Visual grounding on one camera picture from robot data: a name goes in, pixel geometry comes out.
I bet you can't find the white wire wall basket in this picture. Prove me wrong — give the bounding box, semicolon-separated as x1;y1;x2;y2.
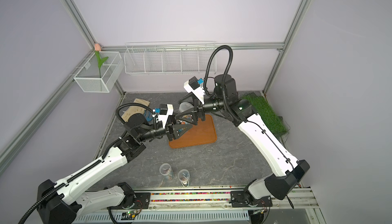
124;41;217;74

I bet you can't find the clear jar middle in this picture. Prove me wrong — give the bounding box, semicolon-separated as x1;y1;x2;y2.
178;169;190;187

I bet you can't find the artificial pink tulip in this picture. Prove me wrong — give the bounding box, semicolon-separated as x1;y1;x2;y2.
94;43;108;78

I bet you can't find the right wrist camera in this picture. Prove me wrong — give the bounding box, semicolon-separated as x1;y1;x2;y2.
184;76;205;104

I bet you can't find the blue garden hand rake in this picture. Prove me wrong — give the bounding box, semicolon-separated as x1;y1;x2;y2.
145;112;155;123

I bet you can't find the clear jar left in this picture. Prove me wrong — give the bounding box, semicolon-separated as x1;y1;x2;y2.
159;163;174;181

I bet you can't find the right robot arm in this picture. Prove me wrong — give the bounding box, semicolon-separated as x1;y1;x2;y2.
176;45;310;207

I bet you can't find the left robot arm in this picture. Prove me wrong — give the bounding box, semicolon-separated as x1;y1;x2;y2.
19;102;198;224

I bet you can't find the clear plastic candy jar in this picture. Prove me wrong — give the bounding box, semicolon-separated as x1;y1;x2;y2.
177;114;194;125

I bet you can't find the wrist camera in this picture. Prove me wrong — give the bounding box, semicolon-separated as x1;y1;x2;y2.
153;104;174;128
184;76;205;104

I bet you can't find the orange wooden tray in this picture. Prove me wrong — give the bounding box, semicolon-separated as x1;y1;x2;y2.
168;115;217;149

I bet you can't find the green artificial grass mat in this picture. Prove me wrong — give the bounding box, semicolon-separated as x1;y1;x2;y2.
242;93;289;139

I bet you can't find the white mesh wall box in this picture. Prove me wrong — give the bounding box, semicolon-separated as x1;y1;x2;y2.
73;51;124;93

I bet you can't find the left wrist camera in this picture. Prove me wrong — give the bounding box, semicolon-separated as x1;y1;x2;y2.
153;104;174;128

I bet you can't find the beige work glove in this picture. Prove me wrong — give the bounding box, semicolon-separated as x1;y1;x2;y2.
121;98;150;122

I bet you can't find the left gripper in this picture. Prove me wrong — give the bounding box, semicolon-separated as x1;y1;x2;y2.
138;112;192;142

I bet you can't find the clear plastic jar lid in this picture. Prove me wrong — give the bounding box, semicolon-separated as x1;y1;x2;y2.
179;102;194;113

